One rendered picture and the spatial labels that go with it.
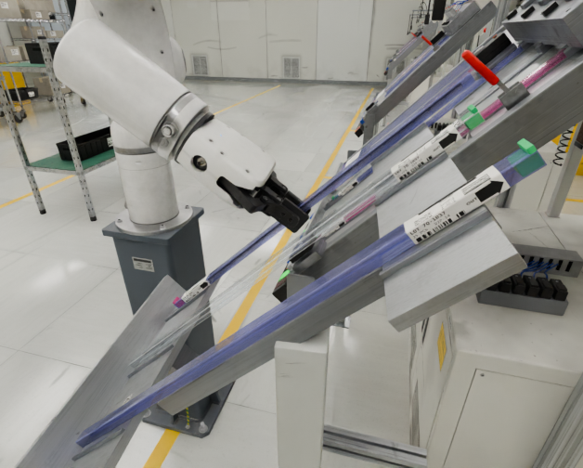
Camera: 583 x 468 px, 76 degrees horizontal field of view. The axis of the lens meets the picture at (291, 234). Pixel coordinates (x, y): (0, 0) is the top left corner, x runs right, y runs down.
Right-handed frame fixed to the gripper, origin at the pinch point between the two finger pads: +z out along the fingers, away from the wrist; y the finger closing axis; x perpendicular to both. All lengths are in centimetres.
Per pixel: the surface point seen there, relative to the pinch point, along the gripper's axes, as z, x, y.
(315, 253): 9.3, 8.0, 9.3
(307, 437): 18.8, 17.7, -14.1
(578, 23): 13.5, -37.3, 13.1
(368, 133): 28, 11, 152
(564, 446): 65, 6, 3
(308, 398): 14.2, 11.6, -14.1
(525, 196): 110, -16, 148
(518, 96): 14.8, -27.8, 12.6
